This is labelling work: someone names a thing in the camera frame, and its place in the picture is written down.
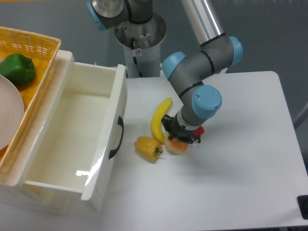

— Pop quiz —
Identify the yellow bell pepper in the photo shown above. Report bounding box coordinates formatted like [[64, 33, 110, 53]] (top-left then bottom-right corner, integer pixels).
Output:
[[134, 136, 163, 162]]

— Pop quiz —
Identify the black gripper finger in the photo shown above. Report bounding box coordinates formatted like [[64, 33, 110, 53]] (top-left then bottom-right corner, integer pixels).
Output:
[[171, 133, 195, 144], [161, 115, 173, 133]]

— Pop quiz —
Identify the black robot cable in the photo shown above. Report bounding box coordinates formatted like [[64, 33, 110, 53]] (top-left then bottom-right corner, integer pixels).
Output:
[[130, 38, 144, 78]]

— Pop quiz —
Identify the yellow banana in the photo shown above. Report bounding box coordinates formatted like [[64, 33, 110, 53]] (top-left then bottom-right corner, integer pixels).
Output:
[[151, 98, 172, 144]]

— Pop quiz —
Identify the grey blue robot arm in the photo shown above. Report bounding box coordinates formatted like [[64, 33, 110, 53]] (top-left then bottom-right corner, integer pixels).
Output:
[[87, 0, 243, 144]]

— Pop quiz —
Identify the black corner table fixture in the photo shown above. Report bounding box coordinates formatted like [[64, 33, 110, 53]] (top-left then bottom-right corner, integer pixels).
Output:
[[297, 195, 308, 220]]

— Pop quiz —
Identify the beige round plate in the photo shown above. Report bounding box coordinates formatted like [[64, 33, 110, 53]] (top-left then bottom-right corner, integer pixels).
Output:
[[0, 76, 25, 149]]

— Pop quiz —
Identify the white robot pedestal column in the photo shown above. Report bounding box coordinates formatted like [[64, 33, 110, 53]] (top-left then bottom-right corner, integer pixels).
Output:
[[115, 13, 167, 78]]

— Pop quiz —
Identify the green bell pepper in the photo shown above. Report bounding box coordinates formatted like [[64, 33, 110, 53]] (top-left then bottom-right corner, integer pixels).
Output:
[[0, 53, 36, 86]]

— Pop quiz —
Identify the white metal mounting bracket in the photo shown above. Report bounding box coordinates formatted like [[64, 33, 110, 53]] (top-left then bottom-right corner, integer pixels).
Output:
[[160, 63, 164, 76]]

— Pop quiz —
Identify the white drawer cabinet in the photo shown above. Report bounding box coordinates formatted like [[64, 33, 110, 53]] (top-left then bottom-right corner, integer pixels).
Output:
[[0, 51, 108, 213]]

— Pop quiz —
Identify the red bell pepper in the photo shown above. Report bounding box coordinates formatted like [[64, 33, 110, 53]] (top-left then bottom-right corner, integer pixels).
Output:
[[192, 126, 205, 143]]

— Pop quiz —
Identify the black drawer handle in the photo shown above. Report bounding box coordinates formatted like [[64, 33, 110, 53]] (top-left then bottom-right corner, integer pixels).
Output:
[[109, 116, 124, 159]]

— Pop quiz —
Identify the yellow woven plastic basket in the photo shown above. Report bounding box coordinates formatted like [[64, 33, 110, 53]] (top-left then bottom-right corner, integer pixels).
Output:
[[0, 26, 62, 169]]

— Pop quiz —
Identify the white open plastic drawer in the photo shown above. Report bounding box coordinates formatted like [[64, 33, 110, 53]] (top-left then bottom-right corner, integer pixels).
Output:
[[23, 63, 128, 201]]

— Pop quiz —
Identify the round orange white bread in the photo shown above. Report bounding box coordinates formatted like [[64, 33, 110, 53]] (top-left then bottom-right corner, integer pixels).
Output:
[[165, 138, 189, 154]]

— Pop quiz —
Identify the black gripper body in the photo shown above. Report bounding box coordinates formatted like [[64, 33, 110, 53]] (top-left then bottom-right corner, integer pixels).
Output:
[[169, 115, 193, 139]]

